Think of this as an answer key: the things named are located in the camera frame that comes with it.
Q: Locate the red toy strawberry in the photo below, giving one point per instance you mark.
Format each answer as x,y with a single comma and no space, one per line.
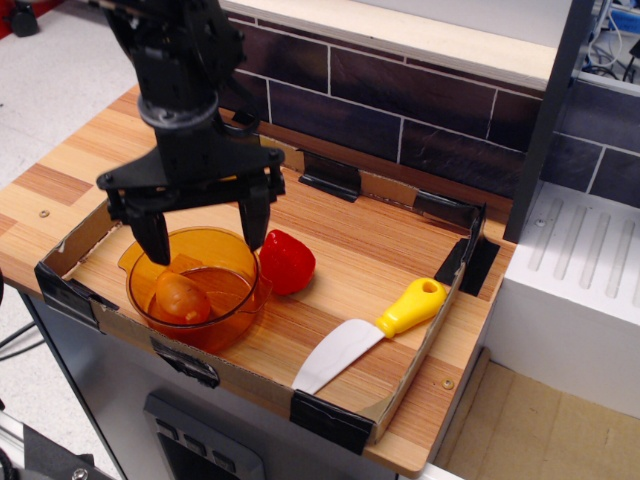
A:
286,262

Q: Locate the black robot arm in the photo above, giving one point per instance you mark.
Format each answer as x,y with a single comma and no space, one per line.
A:
184,54

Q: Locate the light wooden shelf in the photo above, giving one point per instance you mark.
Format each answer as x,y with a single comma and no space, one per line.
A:
488,55

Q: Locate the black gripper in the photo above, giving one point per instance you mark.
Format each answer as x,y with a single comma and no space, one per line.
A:
198,160

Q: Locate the white sink drainboard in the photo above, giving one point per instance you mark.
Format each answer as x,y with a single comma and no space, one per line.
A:
567,311

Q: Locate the dark grey upright post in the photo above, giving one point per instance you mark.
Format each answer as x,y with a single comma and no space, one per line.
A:
567,63

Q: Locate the grey oven control panel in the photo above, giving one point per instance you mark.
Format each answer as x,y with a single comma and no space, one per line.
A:
191,449

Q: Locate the cardboard fence with black tape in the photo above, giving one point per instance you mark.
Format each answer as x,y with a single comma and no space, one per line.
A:
371,236

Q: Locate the orange transparent plastic pot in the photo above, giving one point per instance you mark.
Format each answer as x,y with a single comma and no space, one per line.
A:
211,292

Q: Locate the yellow white toy knife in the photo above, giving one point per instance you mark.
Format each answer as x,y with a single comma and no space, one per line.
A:
421,301

